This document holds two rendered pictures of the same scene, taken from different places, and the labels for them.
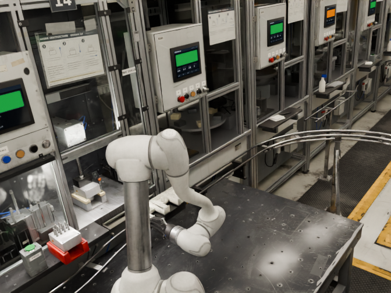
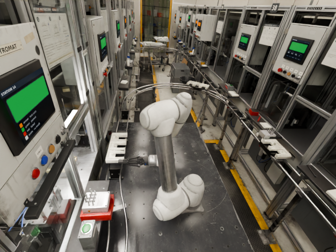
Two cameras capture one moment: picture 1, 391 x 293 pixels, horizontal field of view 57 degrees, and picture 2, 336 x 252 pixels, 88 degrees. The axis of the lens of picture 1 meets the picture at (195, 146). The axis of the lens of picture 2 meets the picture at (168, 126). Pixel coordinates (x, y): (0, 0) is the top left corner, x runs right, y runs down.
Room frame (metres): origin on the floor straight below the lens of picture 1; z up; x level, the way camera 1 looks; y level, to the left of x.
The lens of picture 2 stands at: (0.79, 0.88, 1.90)
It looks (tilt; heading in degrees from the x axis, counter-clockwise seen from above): 34 degrees down; 307
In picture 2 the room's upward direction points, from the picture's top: 6 degrees clockwise
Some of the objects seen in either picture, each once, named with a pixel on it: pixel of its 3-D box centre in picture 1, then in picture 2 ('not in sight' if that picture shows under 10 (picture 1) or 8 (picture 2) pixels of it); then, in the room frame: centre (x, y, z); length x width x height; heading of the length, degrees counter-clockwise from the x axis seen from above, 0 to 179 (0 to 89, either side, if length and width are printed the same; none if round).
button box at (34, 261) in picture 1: (32, 257); (86, 234); (1.30, 0.77, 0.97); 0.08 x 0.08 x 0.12; 47
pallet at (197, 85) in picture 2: not in sight; (197, 86); (2.19, -1.72, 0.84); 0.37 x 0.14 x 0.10; 15
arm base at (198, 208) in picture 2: not in sight; (189, 197); (1.11, 0.08, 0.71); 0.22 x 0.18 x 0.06; 137
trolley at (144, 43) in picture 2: not in sight; (152, 55); (5.32, -3.84, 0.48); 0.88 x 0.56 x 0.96; 65
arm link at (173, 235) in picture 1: (178, 235); (152, 160); (1.48, 0.13, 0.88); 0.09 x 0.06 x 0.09; 137
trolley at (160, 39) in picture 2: not in sight; (161, 49); (5.97, -5.01, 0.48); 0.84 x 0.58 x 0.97; 145
